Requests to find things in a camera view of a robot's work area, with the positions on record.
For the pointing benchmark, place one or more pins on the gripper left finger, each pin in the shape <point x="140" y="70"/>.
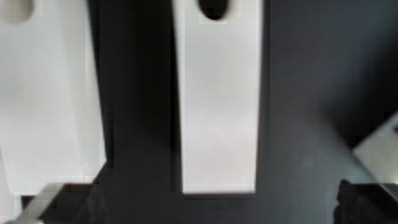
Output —
<point x="67" y="204"/>

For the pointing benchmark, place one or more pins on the white tag plate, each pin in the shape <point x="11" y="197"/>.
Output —
<point x="377" y="151"/>

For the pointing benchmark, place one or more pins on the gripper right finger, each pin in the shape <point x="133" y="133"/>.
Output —
<point x="366" y="203"/>

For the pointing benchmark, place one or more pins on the white chair back frame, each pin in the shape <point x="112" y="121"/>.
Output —
<point x="50" y="122"/>

